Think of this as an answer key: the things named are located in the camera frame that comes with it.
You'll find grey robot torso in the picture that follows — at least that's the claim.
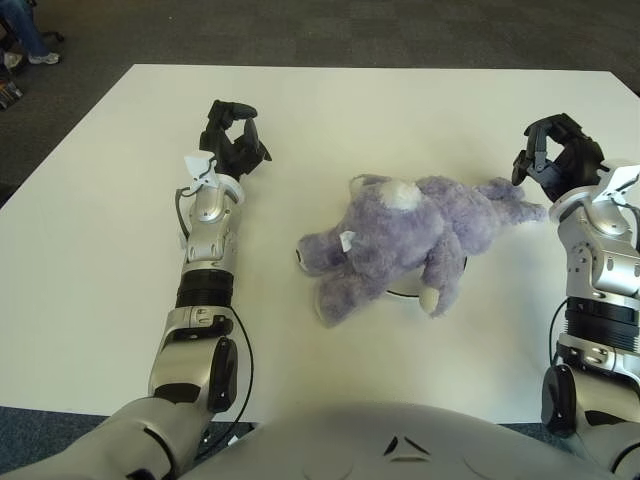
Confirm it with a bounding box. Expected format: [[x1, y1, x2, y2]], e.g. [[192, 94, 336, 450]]
[[189, 399, 640, 480]]

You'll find purple plush rabbit doll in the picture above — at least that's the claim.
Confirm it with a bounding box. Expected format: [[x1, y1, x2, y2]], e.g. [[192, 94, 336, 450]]
[[294, 173, 549, 329]]

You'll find white plate with black rim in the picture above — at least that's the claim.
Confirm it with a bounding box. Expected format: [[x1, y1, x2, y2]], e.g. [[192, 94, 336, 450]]
[[383, 253, 472, 301]]

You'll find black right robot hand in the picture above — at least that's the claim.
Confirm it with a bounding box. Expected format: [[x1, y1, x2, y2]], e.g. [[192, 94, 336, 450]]
[[510, 113, 609, 204]]

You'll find dark clutter on floor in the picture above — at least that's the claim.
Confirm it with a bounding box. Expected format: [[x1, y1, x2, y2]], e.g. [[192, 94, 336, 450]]
[[0, 79, 24, 109]]

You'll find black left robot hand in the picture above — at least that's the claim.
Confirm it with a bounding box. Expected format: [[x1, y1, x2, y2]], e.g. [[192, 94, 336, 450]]
[[198, 99, 274, 184]]

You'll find blue jeans leg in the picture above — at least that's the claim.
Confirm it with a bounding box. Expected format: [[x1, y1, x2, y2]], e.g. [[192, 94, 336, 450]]
[[2, 0, 51, 55]]

